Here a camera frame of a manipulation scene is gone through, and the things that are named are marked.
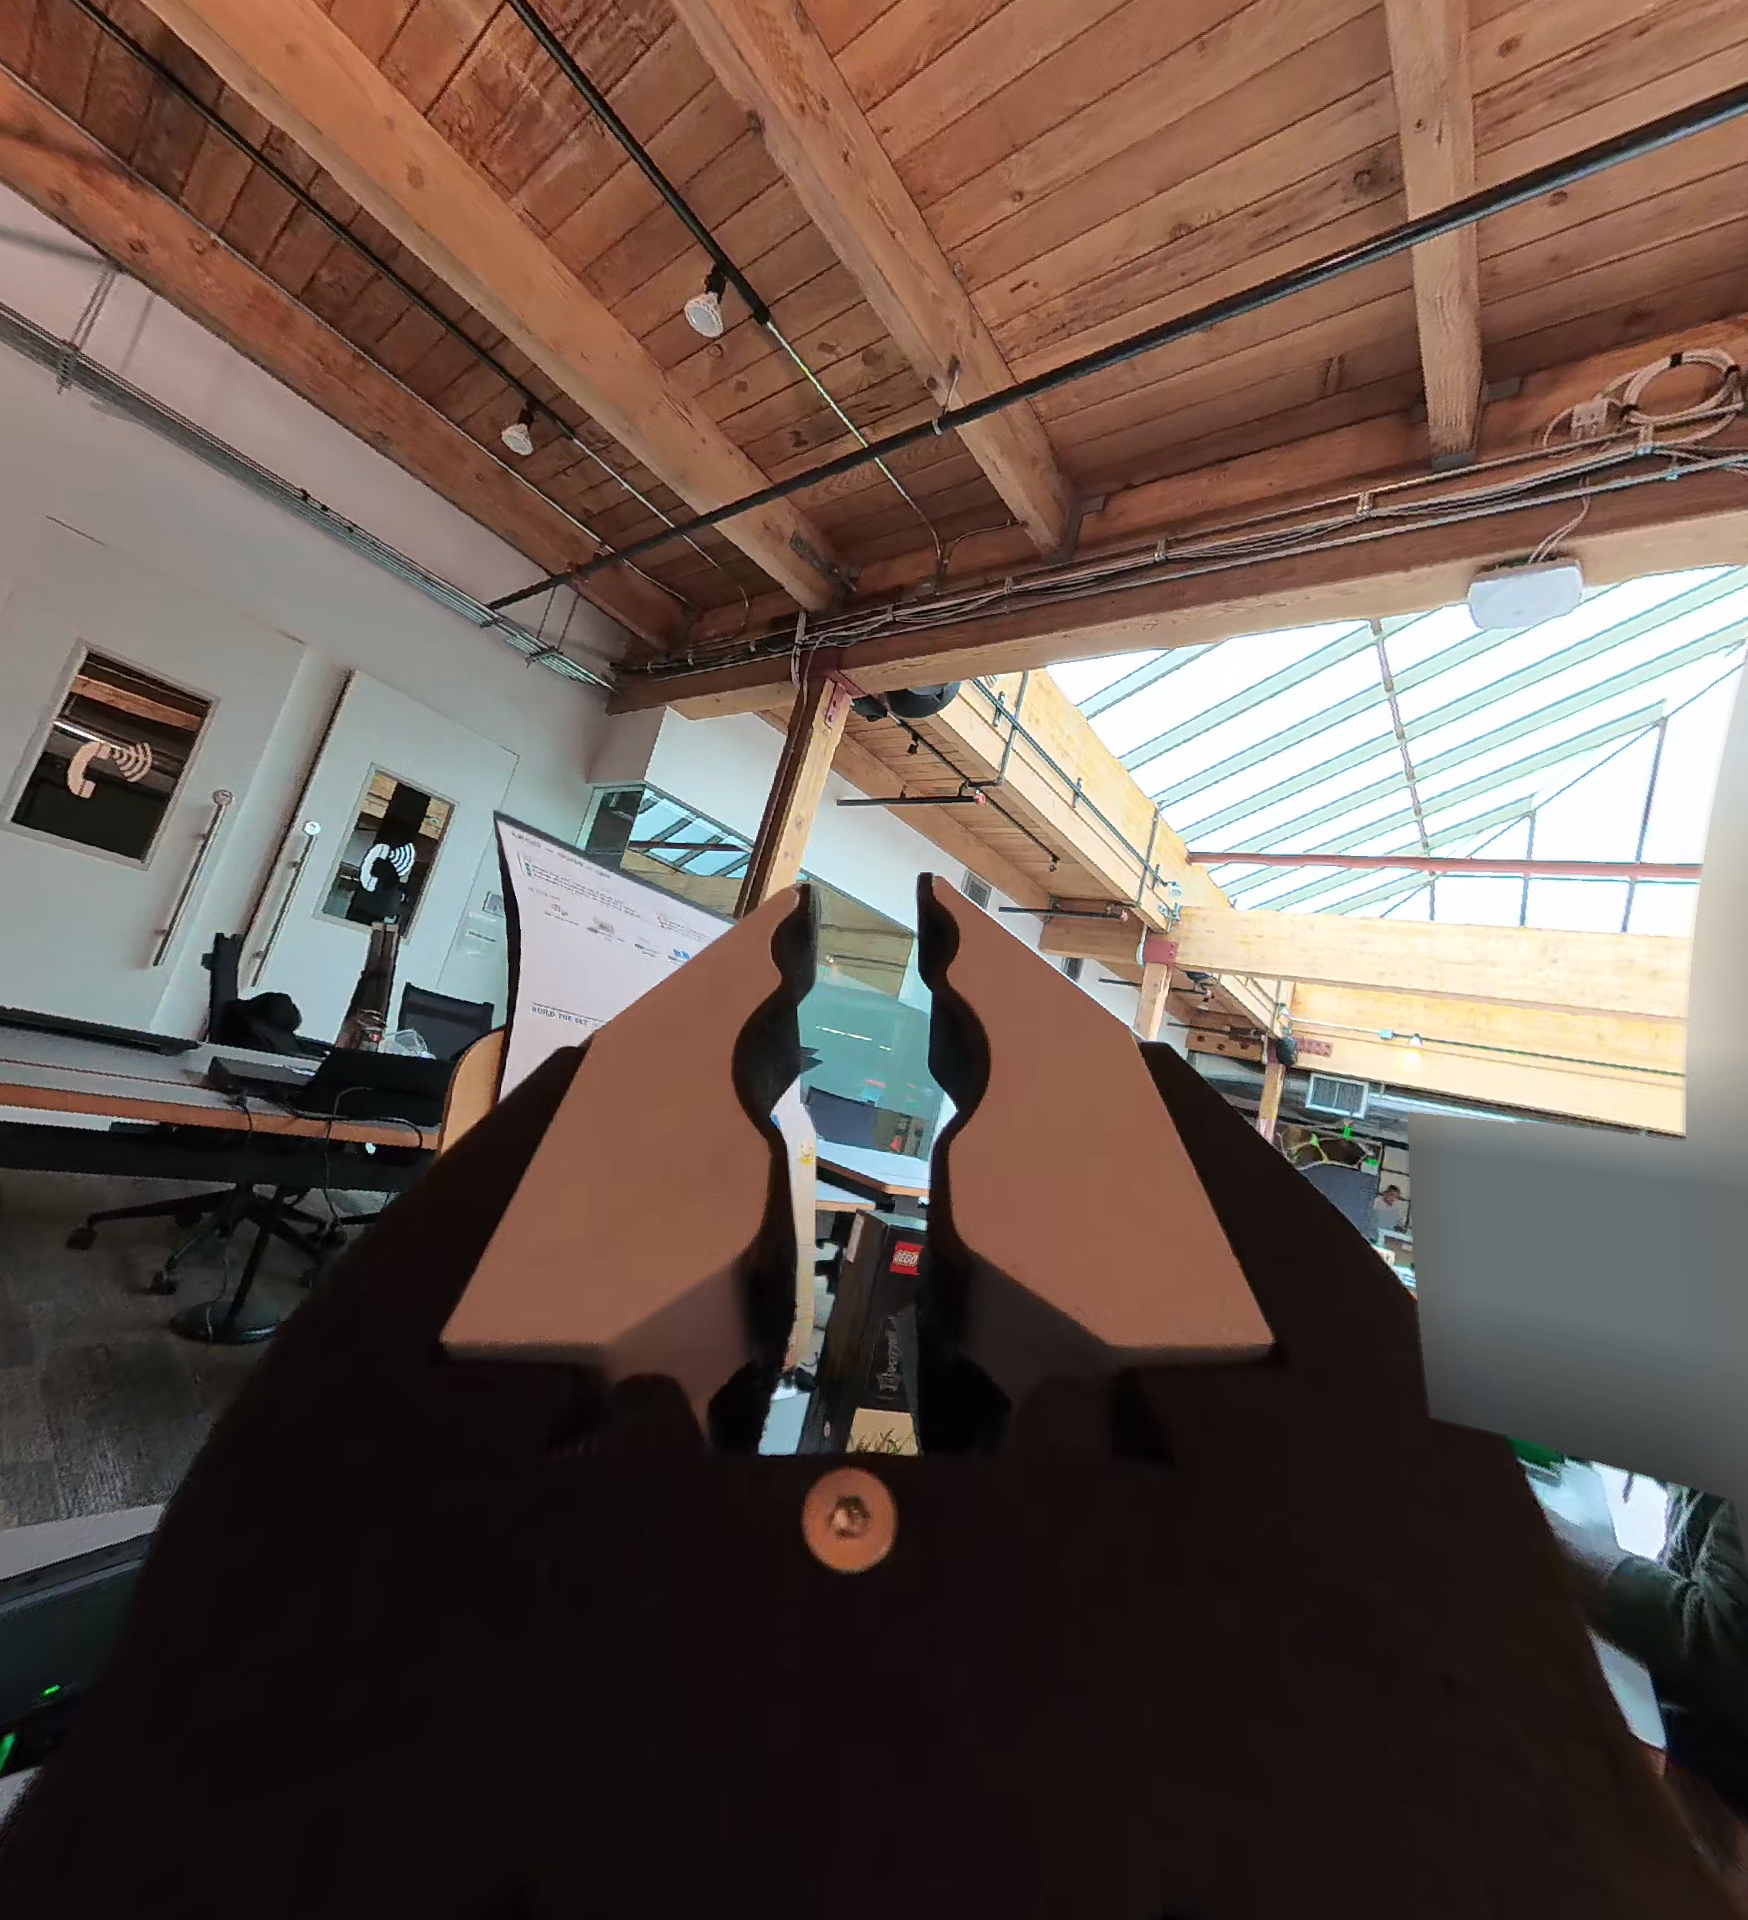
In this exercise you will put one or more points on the white ceiling spotlight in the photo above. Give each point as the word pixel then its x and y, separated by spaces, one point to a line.
pixel 518 435
pixel 706 305

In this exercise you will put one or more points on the grey office desk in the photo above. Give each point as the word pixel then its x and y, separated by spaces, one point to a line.
pixel 64 1075

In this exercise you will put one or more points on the white phone booth door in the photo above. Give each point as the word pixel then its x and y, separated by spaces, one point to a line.
pixel 48 929
pixel 469 779

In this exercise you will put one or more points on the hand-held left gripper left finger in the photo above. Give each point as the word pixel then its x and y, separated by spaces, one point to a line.
pixel 634 1198

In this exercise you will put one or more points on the black lighting track rail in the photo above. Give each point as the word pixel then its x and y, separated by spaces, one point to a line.
pixel 634 150

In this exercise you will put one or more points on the black ceiling pipe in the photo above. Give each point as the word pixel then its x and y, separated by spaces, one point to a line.
pixel 1265 285

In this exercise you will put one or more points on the black electronic box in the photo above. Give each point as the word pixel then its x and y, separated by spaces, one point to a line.
pixel 34 1621

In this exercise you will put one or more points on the white ceiling access point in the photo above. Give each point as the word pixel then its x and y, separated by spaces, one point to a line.
pixel 1523 594

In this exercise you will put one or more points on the wooden support post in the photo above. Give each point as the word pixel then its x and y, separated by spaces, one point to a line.
pixel 792 795

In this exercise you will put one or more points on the person's dark green shirt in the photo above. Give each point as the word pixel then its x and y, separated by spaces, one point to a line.
pixel 1701 1634

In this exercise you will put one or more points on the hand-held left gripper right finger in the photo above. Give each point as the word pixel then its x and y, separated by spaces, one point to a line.
pixel 1100 1198

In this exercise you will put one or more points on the printed instruction sheet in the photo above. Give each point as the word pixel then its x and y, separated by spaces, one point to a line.
pixel 575 929

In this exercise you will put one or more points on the black laptop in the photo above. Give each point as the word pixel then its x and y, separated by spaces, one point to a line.
pixel 365 1081

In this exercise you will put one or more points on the black dome fixture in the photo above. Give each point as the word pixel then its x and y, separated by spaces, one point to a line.
pixel 912 700

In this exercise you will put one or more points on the black office chair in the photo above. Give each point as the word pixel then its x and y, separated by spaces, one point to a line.
pixel 237 1246
pixel 439 1019

